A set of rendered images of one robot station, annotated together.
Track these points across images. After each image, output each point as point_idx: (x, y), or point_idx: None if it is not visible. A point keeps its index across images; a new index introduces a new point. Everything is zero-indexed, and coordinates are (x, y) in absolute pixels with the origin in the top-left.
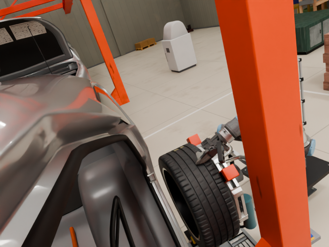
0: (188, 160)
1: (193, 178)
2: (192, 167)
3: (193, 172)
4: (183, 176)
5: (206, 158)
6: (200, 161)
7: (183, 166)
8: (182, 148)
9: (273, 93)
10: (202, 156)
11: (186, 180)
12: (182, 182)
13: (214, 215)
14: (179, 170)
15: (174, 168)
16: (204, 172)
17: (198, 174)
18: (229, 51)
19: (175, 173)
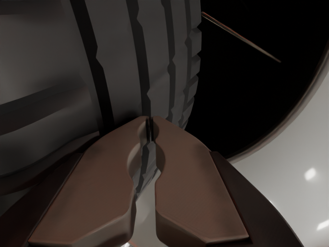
0: (153, 155)
1: (172, 7)
2: (160, 99)
3: (167, 58)
4: (192, 47)
5: (132, 189)
6: (168, 132)
7: (177, 113)
8: None
9: None
10: (236, 174)
11: (191, 20)
12: (199, 15)
13: None
14: (189, 91)
15: (191, 108)
16: (107, 10)
17: (151, 27)
18: None
19: (198, 78)
